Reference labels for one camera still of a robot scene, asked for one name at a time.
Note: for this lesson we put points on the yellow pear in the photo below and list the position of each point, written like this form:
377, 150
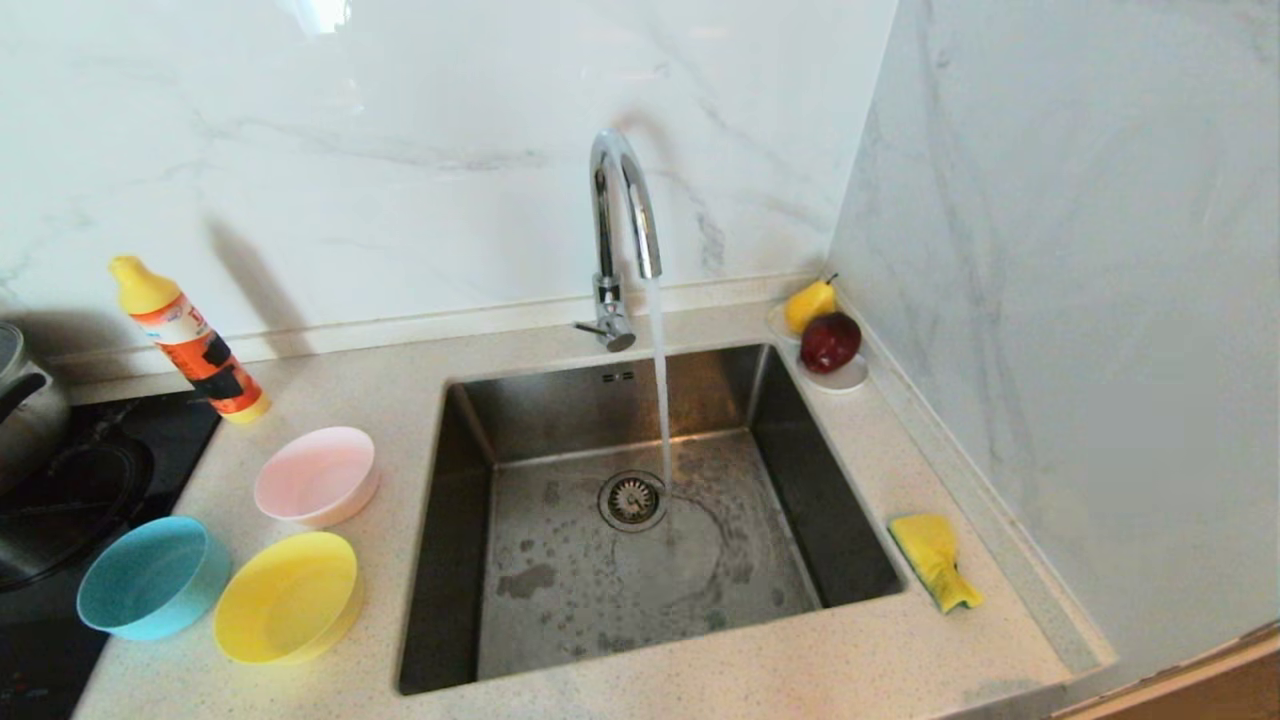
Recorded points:
808, 303

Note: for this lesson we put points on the dark red apple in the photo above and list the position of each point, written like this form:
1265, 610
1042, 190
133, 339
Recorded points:
830, 342

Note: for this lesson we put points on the stainless steel sink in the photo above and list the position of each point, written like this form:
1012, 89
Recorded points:
560, 620

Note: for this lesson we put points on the yellow green sponge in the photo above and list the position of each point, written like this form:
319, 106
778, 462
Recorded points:
930, 545

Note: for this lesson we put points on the black induction cooktop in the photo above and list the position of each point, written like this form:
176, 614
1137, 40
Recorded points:
90, 480

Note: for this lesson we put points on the small white dish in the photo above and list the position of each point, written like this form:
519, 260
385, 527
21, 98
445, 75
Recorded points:
840, 380

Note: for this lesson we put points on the yellow plastic bowl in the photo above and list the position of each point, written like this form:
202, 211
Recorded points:
285, 600

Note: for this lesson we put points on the round metal drain strainer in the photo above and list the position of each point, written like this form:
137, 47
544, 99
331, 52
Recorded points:
633, 500

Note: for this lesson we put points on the chrome gooseneck faucet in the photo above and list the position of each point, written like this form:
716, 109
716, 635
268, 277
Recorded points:
604, 230

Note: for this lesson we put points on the brown wooden panel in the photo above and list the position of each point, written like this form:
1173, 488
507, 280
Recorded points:
1210, 690

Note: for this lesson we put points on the orange dish soap bottle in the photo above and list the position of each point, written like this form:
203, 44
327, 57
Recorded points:
200, 350

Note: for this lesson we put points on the blue plastic bowl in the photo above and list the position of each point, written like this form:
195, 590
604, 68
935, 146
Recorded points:
150, 580

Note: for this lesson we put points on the stainless steel pot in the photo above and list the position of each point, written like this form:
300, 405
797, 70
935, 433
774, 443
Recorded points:
25, 430

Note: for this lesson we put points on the pink plastic bowl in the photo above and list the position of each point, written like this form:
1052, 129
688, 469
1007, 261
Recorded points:
315, 478

